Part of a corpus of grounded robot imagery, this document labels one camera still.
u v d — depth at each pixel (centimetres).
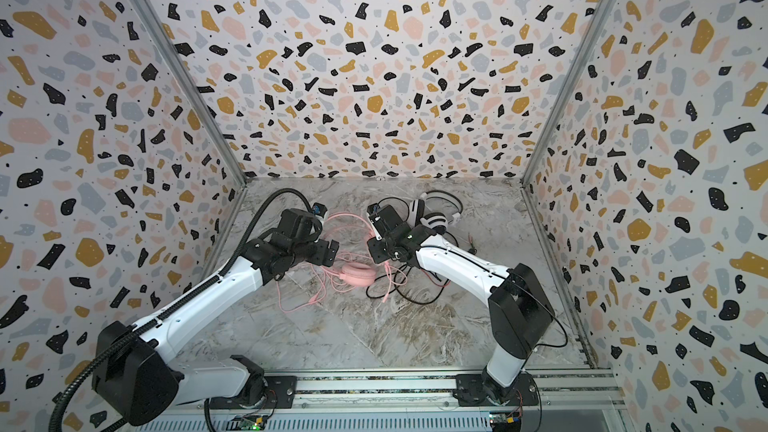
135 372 38
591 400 75
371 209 76
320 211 73
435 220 98
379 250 77
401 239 64
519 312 45
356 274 84
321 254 73
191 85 92
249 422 70
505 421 72
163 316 43
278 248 59
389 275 95
